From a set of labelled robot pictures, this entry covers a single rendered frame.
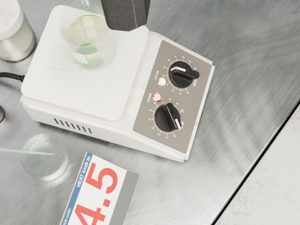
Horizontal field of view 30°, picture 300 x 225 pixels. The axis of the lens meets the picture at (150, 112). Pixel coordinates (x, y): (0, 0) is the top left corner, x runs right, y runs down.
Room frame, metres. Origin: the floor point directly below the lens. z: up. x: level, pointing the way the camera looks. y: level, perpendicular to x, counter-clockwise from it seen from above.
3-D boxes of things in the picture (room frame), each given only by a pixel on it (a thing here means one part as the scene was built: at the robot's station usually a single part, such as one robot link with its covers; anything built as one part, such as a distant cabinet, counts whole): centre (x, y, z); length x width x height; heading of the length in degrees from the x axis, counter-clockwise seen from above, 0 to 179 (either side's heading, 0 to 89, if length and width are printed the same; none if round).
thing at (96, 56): (0.28, 0.05, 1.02); 0.06 x 0.05 x 0.08; 176
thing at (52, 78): (0.27, 0.06, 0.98); 0.12 x 0.12 x 0.01; 65
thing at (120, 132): (0.26, 0.04, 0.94); 0.22 x 0.13 x 0.08; 65
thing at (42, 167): (0.19, 0.13, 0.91); 0.06 x 0.06 x 0.02
